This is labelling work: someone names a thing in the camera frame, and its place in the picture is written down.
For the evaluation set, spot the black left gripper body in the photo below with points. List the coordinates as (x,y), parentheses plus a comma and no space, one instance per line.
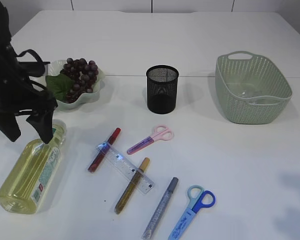
(19,94)

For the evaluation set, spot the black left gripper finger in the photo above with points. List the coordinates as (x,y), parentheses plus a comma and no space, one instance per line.
(9,126)
(42,123)

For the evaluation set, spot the yellow tea drink bottle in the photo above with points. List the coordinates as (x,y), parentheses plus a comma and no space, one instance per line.
(27,183)

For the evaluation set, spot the purple artificial grape bunch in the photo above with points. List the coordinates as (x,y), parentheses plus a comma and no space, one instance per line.
(76,77)

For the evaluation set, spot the clear plastic sheet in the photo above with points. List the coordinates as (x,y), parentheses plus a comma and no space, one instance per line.
(247,91)

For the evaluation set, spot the red glitter glue pen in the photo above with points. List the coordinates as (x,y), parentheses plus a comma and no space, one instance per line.
(104,149)

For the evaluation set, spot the gold glitter glue pen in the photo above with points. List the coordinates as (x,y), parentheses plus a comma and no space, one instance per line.
(131,186)

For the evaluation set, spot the clear plastic ruler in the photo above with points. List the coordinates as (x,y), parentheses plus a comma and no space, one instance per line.
(127,168)

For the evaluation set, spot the black mesh pen holder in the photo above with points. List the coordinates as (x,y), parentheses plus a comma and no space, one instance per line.
(161,89)

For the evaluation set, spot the silver glitter glue pen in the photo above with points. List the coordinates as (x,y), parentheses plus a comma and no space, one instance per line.
(160,210)

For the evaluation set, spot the green plastic woven basket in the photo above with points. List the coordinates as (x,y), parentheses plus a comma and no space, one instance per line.
(243,67)

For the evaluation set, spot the pink capped scissors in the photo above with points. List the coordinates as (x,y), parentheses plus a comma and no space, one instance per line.
(160,133)

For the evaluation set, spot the blue capped scissors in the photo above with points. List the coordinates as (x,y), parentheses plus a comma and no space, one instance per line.
(194,206)

